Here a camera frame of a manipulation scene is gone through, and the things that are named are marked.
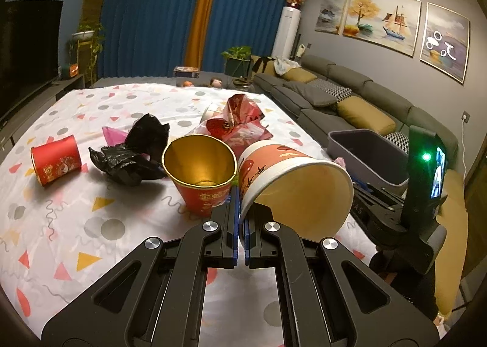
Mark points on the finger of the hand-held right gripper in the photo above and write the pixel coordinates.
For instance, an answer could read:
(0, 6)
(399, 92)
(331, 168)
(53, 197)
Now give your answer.
(371, 189)

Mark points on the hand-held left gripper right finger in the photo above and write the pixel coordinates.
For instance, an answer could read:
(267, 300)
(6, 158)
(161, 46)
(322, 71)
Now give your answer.
(247, 240)

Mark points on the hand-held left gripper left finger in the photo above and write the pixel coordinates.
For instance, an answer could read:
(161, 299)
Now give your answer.
(236, 217)

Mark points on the grey plastic bin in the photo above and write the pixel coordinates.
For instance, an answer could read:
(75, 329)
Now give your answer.
(365, 156)

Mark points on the red cup with gold lining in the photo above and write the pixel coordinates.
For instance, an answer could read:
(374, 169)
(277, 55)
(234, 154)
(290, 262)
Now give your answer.
(198, 164)

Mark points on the large orange white paper bowl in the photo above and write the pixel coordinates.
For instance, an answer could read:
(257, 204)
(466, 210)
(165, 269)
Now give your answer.
(296, 164)

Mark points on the black plastic bag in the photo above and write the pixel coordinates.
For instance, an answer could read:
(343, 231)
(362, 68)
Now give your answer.
(121, 164)

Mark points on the pink plastic bag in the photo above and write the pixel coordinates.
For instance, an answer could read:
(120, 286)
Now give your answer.
(116, 134)

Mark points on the houndstooth pillow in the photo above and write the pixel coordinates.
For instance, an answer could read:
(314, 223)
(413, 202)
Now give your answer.
(334, 88)
(397, 141)

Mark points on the large mustard pillow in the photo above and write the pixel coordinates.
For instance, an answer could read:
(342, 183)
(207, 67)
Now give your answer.
(365, 114)

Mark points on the clear red plastic package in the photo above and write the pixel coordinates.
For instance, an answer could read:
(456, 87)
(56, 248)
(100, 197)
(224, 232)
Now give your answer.
(236, 137)

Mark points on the grey sectional sofa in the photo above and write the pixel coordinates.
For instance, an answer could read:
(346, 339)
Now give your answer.
(380, 95)

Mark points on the white paper cup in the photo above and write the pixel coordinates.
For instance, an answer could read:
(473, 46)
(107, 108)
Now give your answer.
(209, 112)

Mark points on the shiny red foil wrapper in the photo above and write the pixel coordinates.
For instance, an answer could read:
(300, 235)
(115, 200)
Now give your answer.
(243, 109)

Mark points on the grey pillow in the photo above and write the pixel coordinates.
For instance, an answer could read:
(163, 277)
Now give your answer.
(308, 93)

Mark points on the small mustard pillow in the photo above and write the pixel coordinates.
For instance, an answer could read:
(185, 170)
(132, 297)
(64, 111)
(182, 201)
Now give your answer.
(298, 74)

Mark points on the small doll figurine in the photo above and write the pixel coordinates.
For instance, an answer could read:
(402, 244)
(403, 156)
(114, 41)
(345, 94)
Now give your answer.
(215, 83)

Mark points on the brown tray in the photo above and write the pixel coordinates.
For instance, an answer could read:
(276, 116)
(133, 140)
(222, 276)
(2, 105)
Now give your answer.
(242, 81)

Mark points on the white cloth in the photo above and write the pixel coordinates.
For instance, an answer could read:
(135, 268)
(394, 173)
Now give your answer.
(287, 66)

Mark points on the flat printed box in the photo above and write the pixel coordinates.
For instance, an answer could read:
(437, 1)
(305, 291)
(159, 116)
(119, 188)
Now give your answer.
(186, 72)

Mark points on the purple abstract painting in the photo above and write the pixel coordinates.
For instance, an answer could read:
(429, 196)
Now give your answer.
(445, 42)

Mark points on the potted plant in green pot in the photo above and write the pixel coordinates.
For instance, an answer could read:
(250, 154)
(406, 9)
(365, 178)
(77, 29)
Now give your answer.
(236, 59)

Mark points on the dark coffee table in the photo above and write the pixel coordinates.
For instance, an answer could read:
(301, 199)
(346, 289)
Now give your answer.
(144, 80)

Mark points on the sailboat tree painting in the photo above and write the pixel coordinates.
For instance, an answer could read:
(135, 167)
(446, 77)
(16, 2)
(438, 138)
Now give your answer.
(380, 23)

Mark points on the white standing air conditioner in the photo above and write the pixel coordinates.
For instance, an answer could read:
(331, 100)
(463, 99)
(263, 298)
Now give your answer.
(285, 33)

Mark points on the small landscape painting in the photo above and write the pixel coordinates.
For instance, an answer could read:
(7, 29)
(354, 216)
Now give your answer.
(331, 13)

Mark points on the small red paper cup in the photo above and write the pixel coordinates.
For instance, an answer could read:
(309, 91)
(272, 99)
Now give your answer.
(57, 164)

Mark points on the orange curtain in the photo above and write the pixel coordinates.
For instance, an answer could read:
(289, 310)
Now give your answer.
(203, 15)

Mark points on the blue curtain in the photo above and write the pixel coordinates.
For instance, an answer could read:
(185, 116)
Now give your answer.
(251, 8)
(148, 15)

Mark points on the yellow plant stand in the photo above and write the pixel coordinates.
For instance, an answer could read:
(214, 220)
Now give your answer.
(84, 61)

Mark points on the grey television stand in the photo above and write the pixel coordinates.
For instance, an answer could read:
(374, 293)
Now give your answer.
(49, 97)

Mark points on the orange speaker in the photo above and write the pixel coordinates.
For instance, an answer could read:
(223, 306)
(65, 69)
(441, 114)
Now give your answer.
(68, 70)

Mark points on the trailing potted plant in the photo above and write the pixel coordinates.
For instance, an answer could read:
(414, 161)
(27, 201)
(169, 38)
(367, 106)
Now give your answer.
(87, 33)

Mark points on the black television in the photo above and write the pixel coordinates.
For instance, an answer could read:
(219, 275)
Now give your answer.
(26, 53)

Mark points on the wall socket with charger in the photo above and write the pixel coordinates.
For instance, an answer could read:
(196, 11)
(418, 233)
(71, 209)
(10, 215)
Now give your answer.
(466, 116)

